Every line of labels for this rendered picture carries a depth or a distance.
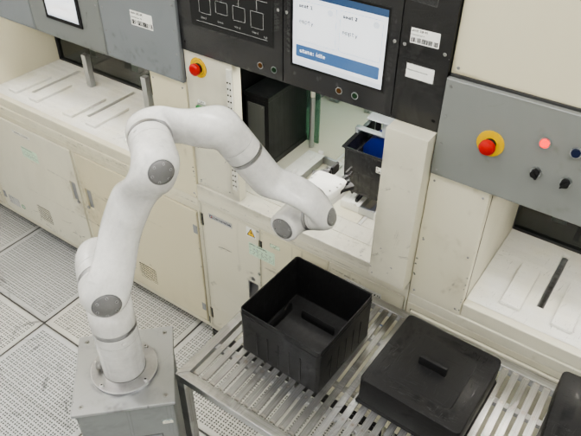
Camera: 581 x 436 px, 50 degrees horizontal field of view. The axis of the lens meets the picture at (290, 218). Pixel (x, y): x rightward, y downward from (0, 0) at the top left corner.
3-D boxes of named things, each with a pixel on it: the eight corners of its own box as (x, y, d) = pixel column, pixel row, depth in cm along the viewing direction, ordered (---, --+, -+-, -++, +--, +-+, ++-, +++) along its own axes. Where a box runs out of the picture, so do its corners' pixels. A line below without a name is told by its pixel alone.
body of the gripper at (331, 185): (296, 203, 175) (317, 184, 182) (328, 216, 171) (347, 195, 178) (297, 182, 170) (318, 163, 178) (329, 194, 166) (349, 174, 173)
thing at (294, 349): (296, 293, 201) (296, 254, 191) (369, 333, 189) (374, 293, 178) (240, 347, 184) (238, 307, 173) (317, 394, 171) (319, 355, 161)
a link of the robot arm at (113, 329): (93, 347, 160) (73, 281, 145) (86, 298, 174) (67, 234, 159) (140, 335, 164) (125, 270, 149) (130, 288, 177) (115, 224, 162)
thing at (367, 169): (338, 195, 220) (341, 119, 199) (367, 166, 232) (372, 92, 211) (400, 220, 209) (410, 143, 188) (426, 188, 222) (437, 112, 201)
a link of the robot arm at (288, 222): (319, 190, 164) (292, 189, 170) (292, 216, 155) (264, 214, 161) (328, 217, 168) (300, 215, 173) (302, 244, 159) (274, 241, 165)
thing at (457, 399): (354, 400, 170) (357, 370, 162) (405, 334, 189) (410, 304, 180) (453, 459, 157) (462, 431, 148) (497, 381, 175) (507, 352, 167)
